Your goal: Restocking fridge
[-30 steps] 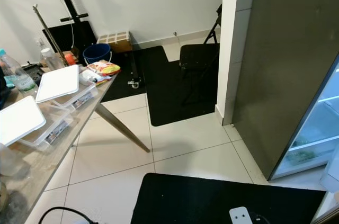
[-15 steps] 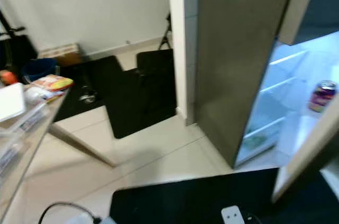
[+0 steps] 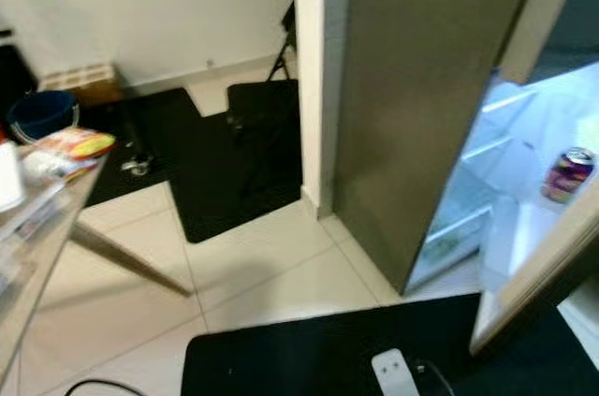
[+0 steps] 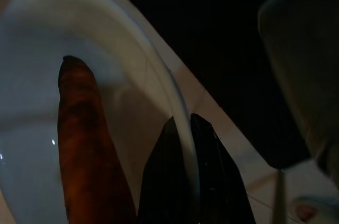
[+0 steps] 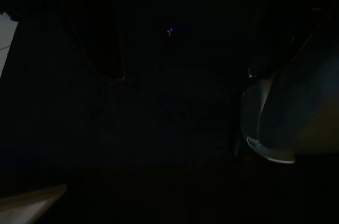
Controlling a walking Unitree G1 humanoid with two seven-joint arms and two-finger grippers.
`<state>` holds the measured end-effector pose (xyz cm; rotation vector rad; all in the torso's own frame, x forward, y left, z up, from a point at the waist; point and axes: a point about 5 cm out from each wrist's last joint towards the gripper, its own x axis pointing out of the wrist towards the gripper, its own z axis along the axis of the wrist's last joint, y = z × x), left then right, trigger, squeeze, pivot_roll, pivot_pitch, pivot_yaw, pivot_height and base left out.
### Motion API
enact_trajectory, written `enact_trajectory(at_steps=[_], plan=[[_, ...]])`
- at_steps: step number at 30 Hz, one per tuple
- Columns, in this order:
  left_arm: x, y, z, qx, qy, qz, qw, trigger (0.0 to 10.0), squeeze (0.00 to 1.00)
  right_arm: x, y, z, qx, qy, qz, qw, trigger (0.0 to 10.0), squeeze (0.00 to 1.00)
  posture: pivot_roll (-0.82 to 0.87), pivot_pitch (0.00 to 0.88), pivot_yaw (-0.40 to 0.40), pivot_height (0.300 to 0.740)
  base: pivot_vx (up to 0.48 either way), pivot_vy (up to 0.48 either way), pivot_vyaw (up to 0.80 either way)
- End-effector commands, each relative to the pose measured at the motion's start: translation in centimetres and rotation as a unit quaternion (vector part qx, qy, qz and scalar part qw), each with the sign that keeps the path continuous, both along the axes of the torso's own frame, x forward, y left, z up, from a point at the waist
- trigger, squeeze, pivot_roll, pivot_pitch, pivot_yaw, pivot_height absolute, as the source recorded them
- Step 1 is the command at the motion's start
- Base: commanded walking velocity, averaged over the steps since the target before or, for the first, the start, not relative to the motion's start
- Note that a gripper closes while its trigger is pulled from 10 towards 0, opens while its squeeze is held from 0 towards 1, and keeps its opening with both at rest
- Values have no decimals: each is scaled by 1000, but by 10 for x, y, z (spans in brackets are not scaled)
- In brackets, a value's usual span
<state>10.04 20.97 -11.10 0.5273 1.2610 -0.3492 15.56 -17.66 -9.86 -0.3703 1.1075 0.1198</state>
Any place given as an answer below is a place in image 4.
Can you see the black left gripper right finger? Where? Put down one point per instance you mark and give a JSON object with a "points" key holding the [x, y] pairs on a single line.
{"points": [[219, 187]]}

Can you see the orange carrot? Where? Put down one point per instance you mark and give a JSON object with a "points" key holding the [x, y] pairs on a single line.
{"points": [[79, 128]]}

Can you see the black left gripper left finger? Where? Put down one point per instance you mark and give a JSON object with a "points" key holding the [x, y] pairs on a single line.
{"points": [[164, 181]]}

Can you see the grey robot torso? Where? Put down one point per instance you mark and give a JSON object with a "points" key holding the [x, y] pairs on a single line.
{"points": [[304, 62]]}

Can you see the white round plate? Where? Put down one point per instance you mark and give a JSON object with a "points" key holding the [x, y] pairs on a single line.
{"points": [[34, 49]]}

